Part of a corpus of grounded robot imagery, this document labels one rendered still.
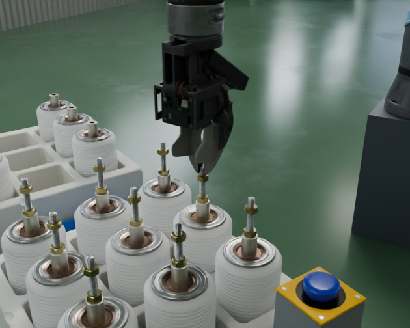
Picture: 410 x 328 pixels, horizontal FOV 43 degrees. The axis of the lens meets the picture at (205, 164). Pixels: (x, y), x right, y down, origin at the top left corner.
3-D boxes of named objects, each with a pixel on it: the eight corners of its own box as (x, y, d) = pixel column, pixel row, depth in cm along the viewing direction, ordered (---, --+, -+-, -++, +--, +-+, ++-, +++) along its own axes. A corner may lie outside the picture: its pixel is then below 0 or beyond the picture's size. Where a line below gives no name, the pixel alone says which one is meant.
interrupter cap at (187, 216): (229, 230, 80) (229, 226, 80) (180, 233, 80) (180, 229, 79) (222, 205, 87) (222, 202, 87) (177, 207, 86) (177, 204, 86)
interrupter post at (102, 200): (93, 212, 85) (92, 194, 84) (99, 205, 87) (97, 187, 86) (107, 213, 85) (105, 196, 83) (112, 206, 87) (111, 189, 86)
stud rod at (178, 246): (185, 274, 68) (183, 225, 65) (178, 276, 67) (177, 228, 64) (180, 270, 69) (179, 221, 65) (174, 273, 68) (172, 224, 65)
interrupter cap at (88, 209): (71, 218, 84) (71, 214, 83) (91, 196, 90) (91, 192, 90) (116, 224, 82) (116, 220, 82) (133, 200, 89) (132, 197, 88)
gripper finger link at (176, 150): (164, 177, 78) (164, 121, 74) (188, 164, 82) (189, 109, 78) (181, 184, 77) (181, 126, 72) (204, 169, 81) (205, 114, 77)
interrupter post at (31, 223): (39, 235, 79) (36, 217, 78) (23, 236, 79) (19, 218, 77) (41, 227, 81) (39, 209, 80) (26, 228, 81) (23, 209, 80)
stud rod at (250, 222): (253, 246, 74) (256, 199, 70) (246, 246, 74) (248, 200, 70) (252, 241, 75) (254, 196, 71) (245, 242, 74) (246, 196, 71)
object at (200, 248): (233, 322, 87) (237, 232, 80) (177, 327, 86) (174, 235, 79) (225, 286, 96) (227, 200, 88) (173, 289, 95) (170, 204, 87)
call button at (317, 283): (319, 280, 60) (321, 265, 59) (346, 299, 57) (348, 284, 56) (293, 293, 58) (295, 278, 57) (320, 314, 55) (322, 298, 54)
